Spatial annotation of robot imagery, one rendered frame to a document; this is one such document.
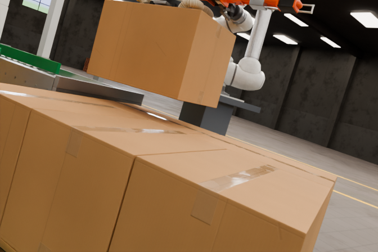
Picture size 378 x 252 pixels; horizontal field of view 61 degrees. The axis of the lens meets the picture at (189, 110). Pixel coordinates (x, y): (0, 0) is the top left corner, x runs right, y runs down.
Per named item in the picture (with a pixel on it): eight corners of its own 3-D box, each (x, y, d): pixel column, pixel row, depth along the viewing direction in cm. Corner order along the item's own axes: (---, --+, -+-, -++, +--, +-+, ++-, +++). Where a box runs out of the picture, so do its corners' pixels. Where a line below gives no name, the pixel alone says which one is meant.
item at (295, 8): (274, 5, 138) (278, -6, 137) (279, 11, 144) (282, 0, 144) (294, 7, 133) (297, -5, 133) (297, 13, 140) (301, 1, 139)
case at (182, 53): (85, 73, 169) (104, -1, 167) (135, 84, 204) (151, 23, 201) (177, 99, 139) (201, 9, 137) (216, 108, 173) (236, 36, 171)
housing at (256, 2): (248, 4, 145) (251, -6, 145) (253, 9, 151) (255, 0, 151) (262, 5, 141) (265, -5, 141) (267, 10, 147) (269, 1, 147)
